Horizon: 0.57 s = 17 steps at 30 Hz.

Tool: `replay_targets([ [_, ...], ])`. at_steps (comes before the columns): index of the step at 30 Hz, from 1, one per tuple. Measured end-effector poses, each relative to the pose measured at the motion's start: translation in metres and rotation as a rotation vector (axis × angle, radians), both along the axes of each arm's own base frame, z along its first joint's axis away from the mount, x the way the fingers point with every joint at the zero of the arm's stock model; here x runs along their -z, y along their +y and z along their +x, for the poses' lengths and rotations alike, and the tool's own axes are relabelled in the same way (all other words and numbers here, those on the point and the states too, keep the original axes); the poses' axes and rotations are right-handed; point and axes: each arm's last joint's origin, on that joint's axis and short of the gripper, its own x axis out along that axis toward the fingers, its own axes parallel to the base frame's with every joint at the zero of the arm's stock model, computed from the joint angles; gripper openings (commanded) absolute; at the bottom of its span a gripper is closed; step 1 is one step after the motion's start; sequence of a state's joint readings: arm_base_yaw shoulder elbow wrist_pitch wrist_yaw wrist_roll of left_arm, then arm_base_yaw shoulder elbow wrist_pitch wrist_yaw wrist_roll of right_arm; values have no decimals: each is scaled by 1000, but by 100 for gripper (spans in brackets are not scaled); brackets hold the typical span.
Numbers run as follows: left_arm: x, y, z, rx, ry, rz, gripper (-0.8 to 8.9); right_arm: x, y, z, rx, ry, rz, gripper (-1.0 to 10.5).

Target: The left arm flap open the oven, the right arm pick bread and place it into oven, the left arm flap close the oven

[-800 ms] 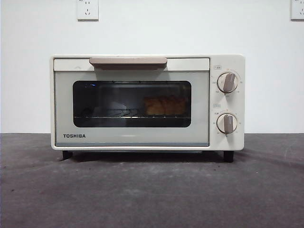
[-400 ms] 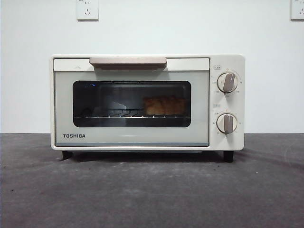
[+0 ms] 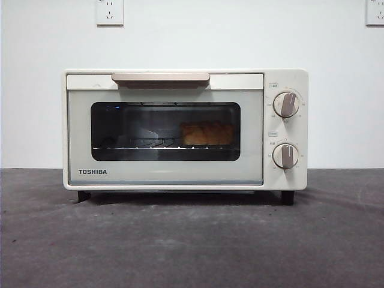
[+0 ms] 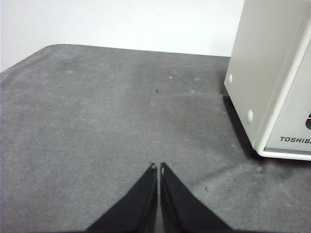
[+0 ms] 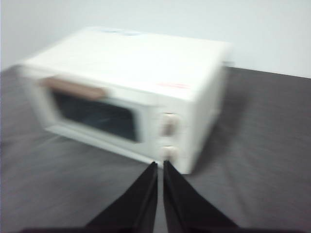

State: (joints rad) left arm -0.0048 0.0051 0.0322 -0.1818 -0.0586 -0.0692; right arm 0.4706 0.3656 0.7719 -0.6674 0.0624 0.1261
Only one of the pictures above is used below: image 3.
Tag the golden brown bread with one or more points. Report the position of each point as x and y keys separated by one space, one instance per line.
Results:
x=207 y=134

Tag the cream oven dial knob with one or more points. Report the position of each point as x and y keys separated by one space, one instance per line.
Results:
x=287 y=104
x=286 y=156

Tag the cream Toshiba toaster oven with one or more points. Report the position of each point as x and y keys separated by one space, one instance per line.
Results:
x=301 y=135

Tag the white wall socket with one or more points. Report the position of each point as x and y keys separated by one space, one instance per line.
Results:
x=375 y=13
x=109 y=13

